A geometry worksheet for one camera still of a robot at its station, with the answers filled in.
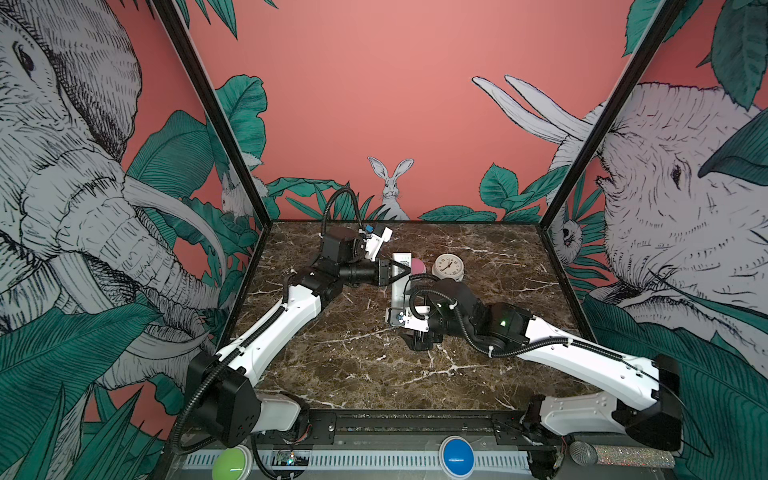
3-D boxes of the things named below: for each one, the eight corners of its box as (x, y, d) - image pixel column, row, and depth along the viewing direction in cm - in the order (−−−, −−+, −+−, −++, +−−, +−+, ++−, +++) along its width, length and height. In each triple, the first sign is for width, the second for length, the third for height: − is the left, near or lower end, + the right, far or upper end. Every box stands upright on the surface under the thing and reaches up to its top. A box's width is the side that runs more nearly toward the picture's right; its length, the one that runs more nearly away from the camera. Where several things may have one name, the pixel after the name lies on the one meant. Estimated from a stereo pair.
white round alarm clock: (433, 282, 105) (435, 274, 101) (431, 261, 111) (433, 253, 107) (462, 283, 105) (465, 275, 101) (458, 261, 111) (460, 253, 107)
